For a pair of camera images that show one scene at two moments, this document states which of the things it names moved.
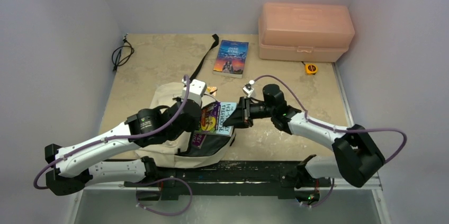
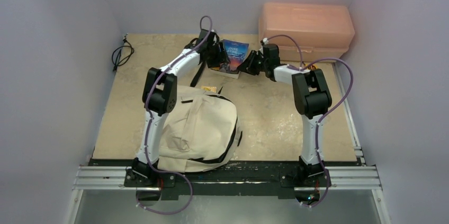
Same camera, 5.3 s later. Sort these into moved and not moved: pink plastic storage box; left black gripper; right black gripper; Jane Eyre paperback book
Moved: left black gripper; right black gripper
Not moved: pink plastic storage box; Jane Eyre paperback book
